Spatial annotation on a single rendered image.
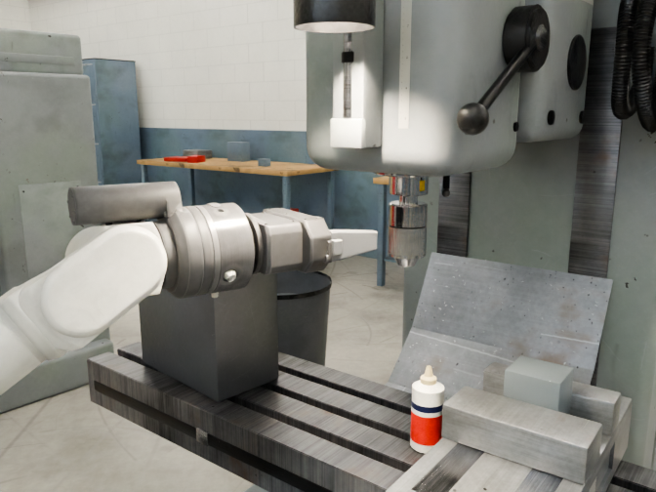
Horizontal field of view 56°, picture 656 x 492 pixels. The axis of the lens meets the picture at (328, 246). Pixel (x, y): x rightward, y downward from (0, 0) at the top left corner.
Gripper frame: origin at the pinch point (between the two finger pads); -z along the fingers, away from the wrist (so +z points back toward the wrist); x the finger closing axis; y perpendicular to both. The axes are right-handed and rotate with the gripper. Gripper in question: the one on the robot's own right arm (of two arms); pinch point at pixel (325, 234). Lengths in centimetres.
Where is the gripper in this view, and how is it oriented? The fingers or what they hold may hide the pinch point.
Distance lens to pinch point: 68.4
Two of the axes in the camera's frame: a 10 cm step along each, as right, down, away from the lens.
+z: -8.4, 1.1, -5.4
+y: 0.0, 9.8, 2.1
